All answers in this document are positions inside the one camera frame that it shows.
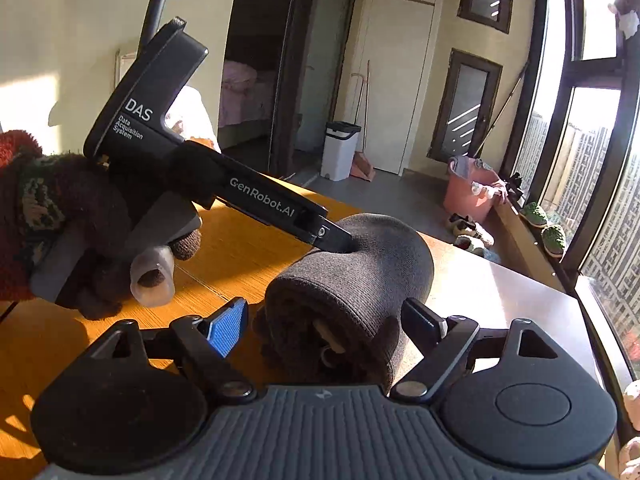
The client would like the green slipper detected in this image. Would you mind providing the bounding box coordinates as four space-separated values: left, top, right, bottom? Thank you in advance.
541 225 569 259
519 202 549 227

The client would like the wooden broom stick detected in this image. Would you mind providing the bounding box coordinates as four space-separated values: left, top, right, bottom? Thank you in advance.
350 60 374 161

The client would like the long mop pole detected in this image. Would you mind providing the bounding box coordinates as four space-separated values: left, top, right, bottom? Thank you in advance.
472 60 529 157

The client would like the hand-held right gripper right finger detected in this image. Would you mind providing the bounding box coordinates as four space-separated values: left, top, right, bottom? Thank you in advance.
390 297 559 401

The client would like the bed with pink cover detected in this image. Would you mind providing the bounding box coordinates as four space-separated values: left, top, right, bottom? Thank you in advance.
221 59 277 134

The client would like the cream towel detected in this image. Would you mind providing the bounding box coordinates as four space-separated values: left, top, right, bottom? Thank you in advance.
167 85 221 154

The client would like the dark grey garment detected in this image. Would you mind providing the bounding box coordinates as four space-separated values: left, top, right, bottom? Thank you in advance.
255 214 436 394

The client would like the dark framed glass door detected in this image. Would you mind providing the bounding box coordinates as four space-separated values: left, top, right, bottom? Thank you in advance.
429 48 504 162

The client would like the pink dustpan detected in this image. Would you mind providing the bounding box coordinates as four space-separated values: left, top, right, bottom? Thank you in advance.
349 152 377 182

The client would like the cloth in bucket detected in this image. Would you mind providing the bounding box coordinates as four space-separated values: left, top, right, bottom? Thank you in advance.
470 159 508 203

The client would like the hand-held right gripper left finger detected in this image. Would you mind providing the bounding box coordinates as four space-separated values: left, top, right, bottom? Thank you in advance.
89 296 257 399

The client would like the hanging small laundry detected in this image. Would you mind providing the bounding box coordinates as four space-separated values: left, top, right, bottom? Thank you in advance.
597 0 640 41

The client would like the black window frame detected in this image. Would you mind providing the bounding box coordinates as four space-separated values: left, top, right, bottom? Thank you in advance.
500 0 640 283

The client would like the white trash bin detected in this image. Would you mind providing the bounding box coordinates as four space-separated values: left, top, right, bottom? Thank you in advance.
320 121 362 182

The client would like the pale pink soft object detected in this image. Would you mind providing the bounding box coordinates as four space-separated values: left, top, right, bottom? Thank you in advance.
619 380 640 480

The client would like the pink bucket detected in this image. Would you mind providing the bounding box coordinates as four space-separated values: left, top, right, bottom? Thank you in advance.
442 156 506 226

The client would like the beige shoe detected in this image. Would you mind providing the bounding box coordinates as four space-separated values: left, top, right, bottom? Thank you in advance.
454 235 502 263
446 212 496 247

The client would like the person's left hand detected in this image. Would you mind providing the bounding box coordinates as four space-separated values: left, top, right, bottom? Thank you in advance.
45 155 204 322

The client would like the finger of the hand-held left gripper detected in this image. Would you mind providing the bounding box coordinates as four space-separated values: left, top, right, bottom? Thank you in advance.
300 212 359 254

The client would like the cream cupboard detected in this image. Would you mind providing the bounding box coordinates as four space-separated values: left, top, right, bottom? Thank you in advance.
345 0 447 177

